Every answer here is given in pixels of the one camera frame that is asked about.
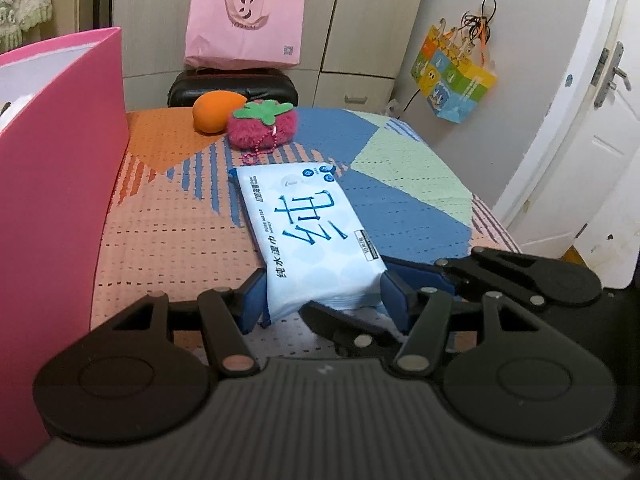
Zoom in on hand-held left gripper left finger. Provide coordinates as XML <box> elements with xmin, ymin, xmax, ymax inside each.
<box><xmin>114</xmin><ymin>269</ymin><xmax>271</xmax><ymax>378</ymax></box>

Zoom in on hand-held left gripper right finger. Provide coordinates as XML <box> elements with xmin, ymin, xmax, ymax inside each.
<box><xmin>380</xmin><ymin>271</ymin><xmax>537</xmax><ymax>378</ymax></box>

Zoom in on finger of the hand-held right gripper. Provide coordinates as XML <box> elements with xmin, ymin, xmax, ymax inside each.
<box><xmin>384</xmin><ymin>246</ymin><xmax>551</xmax><ymax>308</ymax></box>
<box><xmin>299</xmin><ymin>301</ymin><xmax>403</xmax><ymax>358</ymax></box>

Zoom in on light blue wet wipes packet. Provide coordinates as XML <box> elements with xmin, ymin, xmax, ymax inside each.
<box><xmin>228</xmin><ymin>161</ymin><xmax>389</xmax><ymax>327</ymax></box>

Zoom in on pink cardboard box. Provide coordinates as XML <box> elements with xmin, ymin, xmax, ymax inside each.
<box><xmin>0</xmin><ymin>27</ymin><xmax>132</xmax><ymax>467</ymax></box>

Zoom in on patchwork knit blanket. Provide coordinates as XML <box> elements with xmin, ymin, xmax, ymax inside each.
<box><xmin>90</xmin><ymin>106</ymin><xmax>501</xmax><ymax>361</ymax></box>

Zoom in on striped bed sheet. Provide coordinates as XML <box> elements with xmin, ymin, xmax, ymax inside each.
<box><xmin>470</xmin><ymin>195</ymin><xmax>523</xmax><ymax>256</ymax></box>

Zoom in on white door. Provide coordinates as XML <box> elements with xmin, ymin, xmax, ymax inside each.
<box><xmin>492</xmin><ymin>0</ymin><xmax>640</xmax><ymax>291</ymax></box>

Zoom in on red strawberry plush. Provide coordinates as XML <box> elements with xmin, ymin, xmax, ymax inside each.
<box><xmin>227</xmin><ymin>100</ymin><xmax>301</xmax><ymax>167</ymax></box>

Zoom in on colourful gift bag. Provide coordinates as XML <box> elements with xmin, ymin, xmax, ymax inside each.
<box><xmin>410</xmin><ymin>21</ymin><xmax>499</xmax><ymax>124</ymax></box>

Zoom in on orange mango toy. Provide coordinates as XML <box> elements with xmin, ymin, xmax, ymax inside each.
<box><xmin>192</xmin><ymin>91</ymin><xmax>249</xmax><ymax>135</ymax></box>

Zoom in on black suitcase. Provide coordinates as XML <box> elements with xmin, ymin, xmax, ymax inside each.
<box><xmin>167</xmin><ymin>67</ymin><xmax>300</xmax><ymax>109</ymax></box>

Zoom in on beige wardrobe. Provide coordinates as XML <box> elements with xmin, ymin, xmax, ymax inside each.
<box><xmin>110</xmin><ymin>0</ymin><xmax>432</xmax><ymax>111</ymax></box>

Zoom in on pink tote bag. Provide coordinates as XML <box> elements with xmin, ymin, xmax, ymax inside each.
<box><xmin>184</xmin><ymin>0</ymin><xmax>307</xmax><ymax>70</ymax></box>

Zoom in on cream knit cloth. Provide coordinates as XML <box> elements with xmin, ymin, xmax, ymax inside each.
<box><xmin>0</xmin><ymin>0</ymin><xmax>54</xmax><ymax>50</ymax></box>

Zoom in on metal door handle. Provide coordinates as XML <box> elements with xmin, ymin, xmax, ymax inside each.
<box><xmin>592</xmin><ymin>40</ymin><xmax>632</xmax><ymax>109</ymax></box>

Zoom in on orange and black cords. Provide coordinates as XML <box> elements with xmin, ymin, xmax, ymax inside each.
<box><xmin>461</xmin><ymin>0</ymin><xmax>498</xmax><ymax>68</ymax></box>

